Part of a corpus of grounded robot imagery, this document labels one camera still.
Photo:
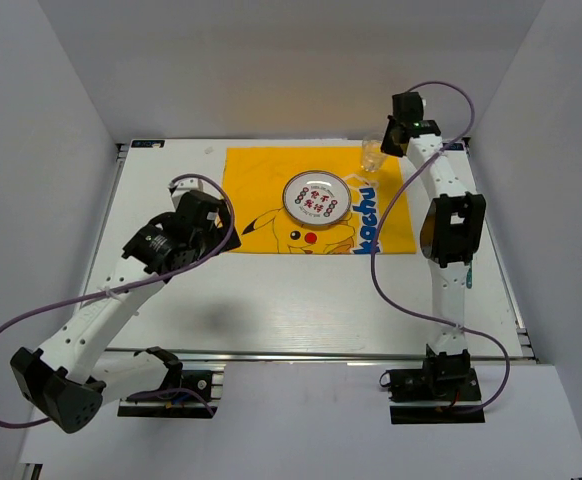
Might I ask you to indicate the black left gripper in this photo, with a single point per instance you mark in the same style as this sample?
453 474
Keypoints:
220 233

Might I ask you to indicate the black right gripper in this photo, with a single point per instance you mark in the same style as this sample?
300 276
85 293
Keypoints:
386 146

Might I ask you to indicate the clear drinking glass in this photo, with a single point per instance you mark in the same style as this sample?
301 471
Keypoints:
372 158

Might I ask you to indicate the yellow pikachu cloth mat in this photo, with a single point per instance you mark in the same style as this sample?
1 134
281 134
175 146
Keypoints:
378 219

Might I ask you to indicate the white printed dinner plate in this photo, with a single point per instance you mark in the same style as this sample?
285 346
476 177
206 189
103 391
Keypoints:
316 198

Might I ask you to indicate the green handled fork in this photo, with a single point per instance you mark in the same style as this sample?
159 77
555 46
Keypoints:
469 276

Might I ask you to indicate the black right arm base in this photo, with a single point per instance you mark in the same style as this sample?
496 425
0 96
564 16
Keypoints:
444 390

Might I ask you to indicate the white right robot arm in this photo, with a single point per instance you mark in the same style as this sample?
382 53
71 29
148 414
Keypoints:
452 228

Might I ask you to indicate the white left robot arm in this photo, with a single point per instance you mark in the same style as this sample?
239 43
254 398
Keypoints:
65 377

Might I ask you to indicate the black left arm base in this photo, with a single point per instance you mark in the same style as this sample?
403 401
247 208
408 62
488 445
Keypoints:
197 397

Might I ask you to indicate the right blue corner label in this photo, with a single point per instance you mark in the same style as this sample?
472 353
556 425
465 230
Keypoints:
455 146

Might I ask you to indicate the blue corner label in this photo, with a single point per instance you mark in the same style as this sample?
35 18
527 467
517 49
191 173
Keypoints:
455 146
147 144

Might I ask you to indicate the left blue corner label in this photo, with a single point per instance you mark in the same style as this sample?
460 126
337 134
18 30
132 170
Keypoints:
147 144

